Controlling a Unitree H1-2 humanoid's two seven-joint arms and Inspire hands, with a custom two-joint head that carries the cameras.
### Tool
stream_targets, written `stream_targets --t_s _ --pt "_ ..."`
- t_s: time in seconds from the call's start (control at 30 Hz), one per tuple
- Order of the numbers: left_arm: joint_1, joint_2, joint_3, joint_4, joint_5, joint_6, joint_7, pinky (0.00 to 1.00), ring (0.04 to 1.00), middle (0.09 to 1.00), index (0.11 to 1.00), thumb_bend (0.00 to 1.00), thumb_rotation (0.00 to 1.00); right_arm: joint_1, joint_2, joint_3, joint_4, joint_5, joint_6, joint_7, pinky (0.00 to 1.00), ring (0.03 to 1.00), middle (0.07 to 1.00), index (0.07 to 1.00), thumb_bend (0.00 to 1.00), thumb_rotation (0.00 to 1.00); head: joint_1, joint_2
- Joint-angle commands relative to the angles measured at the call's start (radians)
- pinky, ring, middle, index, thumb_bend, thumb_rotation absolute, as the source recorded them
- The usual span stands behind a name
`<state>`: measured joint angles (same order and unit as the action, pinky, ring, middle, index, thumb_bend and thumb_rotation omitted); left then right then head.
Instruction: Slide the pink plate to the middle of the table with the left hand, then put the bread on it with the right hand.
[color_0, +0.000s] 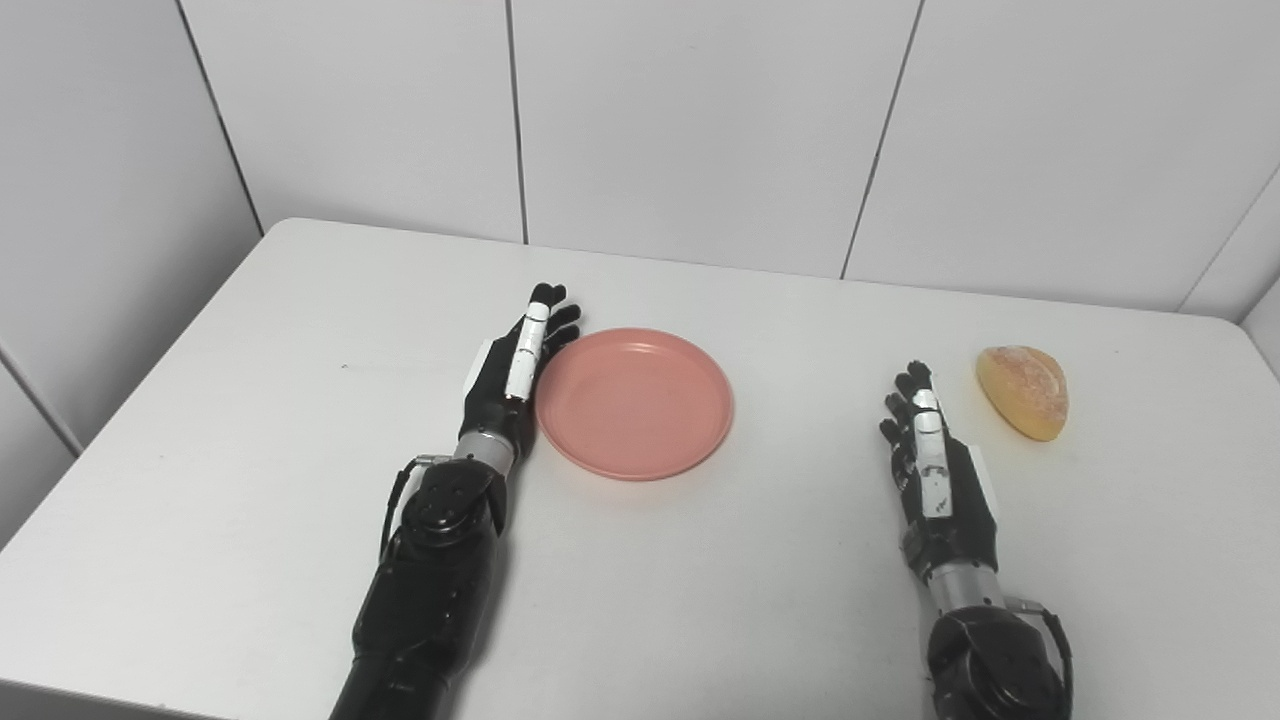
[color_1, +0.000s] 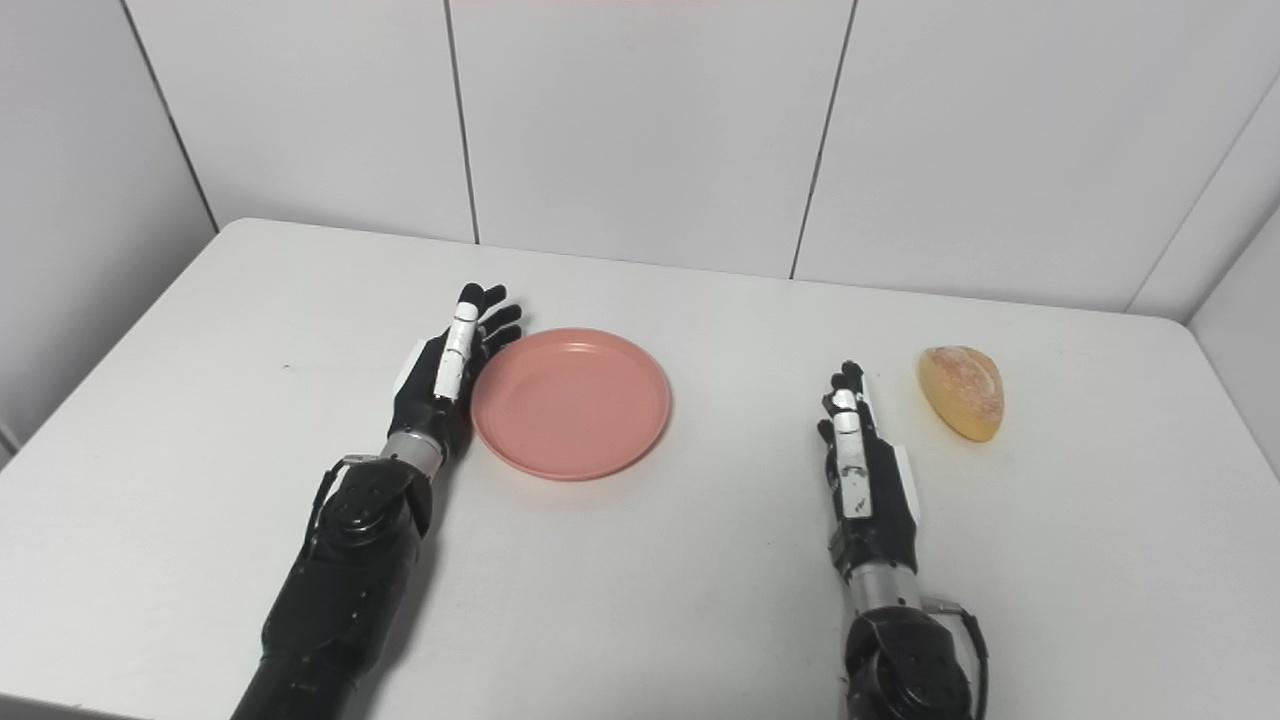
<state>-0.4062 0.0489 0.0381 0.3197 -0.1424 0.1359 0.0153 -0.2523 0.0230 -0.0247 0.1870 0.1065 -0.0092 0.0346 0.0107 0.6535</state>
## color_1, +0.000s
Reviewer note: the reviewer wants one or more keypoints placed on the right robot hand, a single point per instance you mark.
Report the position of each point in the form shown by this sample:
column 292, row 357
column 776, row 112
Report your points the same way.
column 870, row 490

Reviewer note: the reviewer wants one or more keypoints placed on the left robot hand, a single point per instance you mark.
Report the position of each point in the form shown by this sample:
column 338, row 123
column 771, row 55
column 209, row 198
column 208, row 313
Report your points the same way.
column 440, row 390

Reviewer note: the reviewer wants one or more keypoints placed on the pink plate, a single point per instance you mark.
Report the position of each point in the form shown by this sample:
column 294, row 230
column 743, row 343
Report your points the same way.
column 570, row 403

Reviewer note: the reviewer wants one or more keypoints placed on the golden bread roll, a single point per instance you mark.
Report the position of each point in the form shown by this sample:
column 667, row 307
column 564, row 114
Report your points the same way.
column 963, row 390

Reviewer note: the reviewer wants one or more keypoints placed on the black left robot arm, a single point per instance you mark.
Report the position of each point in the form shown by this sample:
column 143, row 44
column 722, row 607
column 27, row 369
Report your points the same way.
column 345, row 590

